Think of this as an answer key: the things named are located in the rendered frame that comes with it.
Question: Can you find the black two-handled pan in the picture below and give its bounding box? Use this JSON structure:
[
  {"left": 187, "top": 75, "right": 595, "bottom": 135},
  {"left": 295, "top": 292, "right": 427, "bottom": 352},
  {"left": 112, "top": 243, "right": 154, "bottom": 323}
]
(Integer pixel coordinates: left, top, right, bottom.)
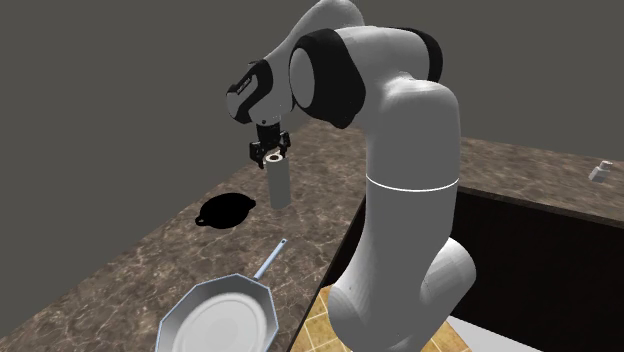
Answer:
[{"left": 194, "top": 192, "right": 258, "bottom": 230}]

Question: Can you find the silver frying pan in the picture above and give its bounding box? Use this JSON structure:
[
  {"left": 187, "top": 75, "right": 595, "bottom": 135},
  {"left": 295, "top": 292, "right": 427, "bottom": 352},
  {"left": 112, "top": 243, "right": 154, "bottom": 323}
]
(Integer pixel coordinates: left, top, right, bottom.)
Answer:
[{"left": 154, "top": 238, "right": 289, "bottom": 352}]

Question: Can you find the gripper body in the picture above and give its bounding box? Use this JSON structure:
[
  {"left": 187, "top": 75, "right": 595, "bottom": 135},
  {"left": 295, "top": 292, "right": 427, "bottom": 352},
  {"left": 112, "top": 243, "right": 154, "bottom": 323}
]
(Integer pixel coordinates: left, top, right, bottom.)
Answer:
[{"left": 255, "top": 121, "right": 283, "bottom": 150}]

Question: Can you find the grey paper towel roll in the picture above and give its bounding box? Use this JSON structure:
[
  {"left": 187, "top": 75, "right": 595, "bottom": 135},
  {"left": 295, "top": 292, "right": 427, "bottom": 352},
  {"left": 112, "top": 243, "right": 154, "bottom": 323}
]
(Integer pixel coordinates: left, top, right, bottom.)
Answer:
[{"left": 263, "top": 149, "right": 292, "bottom": 211}]

